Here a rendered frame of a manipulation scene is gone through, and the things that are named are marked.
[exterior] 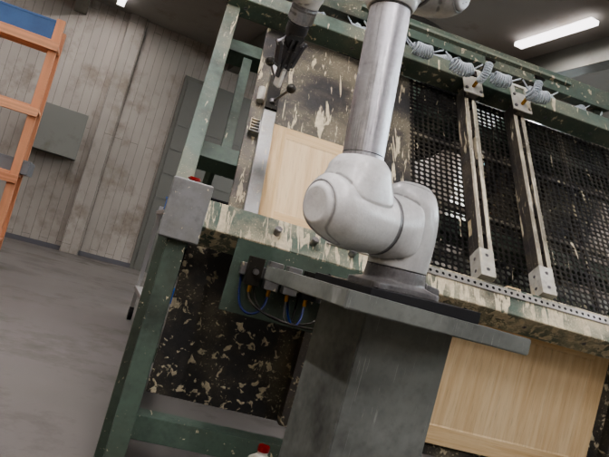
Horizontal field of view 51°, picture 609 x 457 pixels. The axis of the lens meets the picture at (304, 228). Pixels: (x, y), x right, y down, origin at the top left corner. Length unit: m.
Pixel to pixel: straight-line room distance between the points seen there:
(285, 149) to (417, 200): 0.98
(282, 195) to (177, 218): 0.54
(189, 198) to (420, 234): 0.70
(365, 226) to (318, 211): 0.11
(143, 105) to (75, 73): 1.23
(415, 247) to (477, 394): 1.24
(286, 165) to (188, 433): 1.00
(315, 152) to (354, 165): 1.06
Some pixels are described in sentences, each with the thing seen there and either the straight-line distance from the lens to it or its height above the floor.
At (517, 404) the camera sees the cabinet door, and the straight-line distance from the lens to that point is 2.80.
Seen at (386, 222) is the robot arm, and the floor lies 0.92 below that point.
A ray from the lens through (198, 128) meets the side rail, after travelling 2.37.
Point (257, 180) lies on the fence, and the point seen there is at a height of 1.03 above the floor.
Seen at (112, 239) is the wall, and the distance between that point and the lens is 11.78.
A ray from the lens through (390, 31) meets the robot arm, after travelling 1.58.
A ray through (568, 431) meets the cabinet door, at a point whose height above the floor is 0.42.
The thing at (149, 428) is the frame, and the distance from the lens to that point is 2.21.
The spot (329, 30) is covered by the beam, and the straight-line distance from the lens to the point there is 3.00.
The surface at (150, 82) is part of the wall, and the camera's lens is 12.02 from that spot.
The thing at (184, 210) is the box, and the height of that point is 0.84.
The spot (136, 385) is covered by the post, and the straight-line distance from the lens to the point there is 1.98.
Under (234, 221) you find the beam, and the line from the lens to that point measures 2.13.
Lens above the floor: 0.76
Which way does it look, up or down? 4 degrees up
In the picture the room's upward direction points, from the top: 16 degrees clockwise
